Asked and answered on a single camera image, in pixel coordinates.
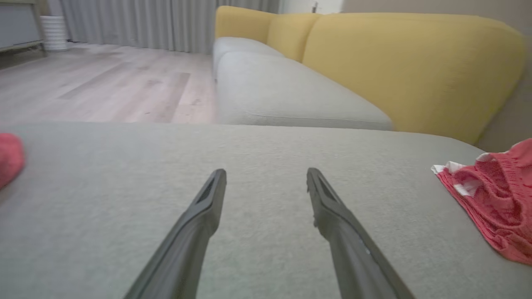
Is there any large yellow sofa backrest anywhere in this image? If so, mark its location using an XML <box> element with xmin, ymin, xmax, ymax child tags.
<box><xmin>302</xmin><ymin>12</ymin><xmax>526</xmax><ymax>145</ymax></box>

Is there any narrow yellow sofa backrest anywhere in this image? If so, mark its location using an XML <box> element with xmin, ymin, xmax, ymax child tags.
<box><xmin>266</xmin><ymin>12</ymin><xmax>323</xmax><ymax>63</ymax></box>

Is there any grey pleated curtain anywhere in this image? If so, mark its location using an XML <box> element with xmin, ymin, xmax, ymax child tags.
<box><xmin>58</xmin><ymin>0</ymin><xmax>279</xmax><ymax>54</ymax></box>

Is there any white ribbed bin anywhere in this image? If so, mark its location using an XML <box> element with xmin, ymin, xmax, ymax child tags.
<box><xmin>40</xmin><ymin>16</ymin><xmax>68</xmax><ymax>52</ymax></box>

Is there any white door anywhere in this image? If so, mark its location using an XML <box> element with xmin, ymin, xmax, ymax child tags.
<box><xmin>278</xmin><ymin>0</ymin><xmax>345</xmax><ymax>15</ymax></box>

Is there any grey sofa seat cushion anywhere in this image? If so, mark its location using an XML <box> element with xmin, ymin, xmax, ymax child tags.
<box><xmin>213</xmin><ymin>37</ymin><xmax>285</xmax><ymax>79</ymax></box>
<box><xmin>216</xmin><ymin>51</ymin><xmax>393</xmax><ymax>131</ymax></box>

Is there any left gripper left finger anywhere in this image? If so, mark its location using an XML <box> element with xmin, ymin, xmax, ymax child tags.
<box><xmin>125</xmin><ymin>168</ymin><xmax>227</xmax><ymax>299</ymax></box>

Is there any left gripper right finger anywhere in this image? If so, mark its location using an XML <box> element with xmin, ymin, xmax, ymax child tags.
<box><xmin>307</xmin><ymin>167</ymin><xmax>416</xmax><ymax>299</ymax></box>

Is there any red white lettered jersey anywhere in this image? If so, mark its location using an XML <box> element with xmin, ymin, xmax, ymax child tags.
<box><xmin>0</xmin><ymin>133</ymin><xmax>25</xmax><ymax>189</ymax></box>

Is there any red mesh shorts white trim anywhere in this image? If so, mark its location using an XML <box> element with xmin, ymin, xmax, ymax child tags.
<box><xmin>431</xmin><ymin>138</ymin><xmax>532</xmax><ymax>266</ymax></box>

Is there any grey sofa chaise seat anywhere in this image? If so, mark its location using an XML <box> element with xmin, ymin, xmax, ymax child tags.
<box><xmin>0</xmin><ymin>122</ymin><xmax>532</xmax><ymax>299</ymax></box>

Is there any grey low tv cabinet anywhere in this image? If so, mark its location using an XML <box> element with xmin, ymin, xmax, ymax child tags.
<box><xmin>0</xmin><ymin>0</ymin><xmax>45</xmax><ymax>54</ymax></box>

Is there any yellow sofa end backrest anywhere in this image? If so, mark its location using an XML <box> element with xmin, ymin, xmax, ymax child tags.
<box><xmin>215</xmin><ymin>5</ymin><xmax>277</xmax><ymax>44</ymax></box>

